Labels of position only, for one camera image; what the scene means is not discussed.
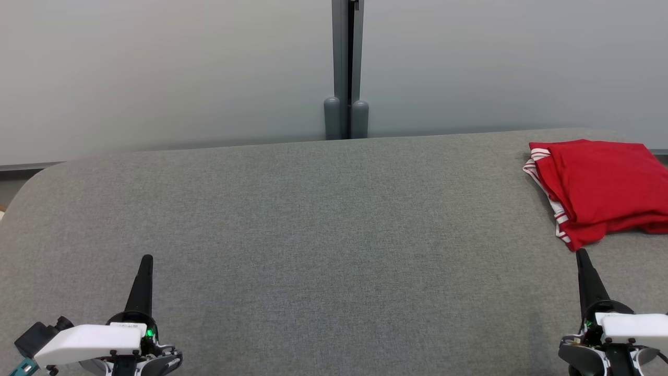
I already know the red white striped garment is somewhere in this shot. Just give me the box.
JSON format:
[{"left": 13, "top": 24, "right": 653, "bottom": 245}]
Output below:
[
  {"left": 529, "top": 138, "right": 668, "bottom": 234},
  {"left": 523, "top": 148, "right": 668, "bottom": 252}
]

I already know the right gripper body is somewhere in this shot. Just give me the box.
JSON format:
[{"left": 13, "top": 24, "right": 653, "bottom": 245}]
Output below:
[{"left": 558, "top": 299, "right": 661, "bottom": 376}]

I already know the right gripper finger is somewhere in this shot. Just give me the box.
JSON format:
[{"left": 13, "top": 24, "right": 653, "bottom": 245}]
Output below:
[{"left": 575, "top": 249, "right": 611, "bottom": 316}]

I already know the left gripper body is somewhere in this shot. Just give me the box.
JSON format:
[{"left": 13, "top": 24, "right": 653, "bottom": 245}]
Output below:
[{"left": 78, "top": 311, "right": 184, "bottom": 376}]

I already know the grey metal partition post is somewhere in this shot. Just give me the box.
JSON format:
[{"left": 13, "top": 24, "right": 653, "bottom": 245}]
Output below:
[{"left": 324, "top": 0, "right": 369, "bottom": 140}]

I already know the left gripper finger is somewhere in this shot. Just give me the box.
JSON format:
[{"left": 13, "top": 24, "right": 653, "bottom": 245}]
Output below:
[{"left": 124, "top": 254, "right": 155, "bottom": 317}]

